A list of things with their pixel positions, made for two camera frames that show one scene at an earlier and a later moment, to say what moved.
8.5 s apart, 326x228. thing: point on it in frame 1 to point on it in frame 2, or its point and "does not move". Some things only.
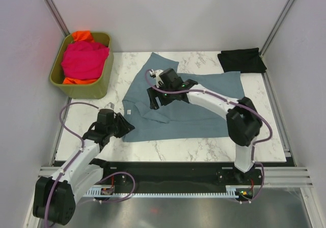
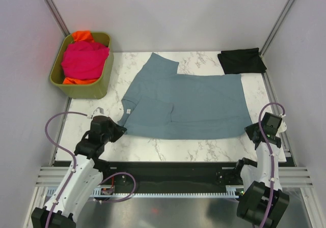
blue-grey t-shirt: [179, 120] does not move
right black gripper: [153, 93] to [248, 130]
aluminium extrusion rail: [298, 176] does not move
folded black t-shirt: [246, 60] does not move
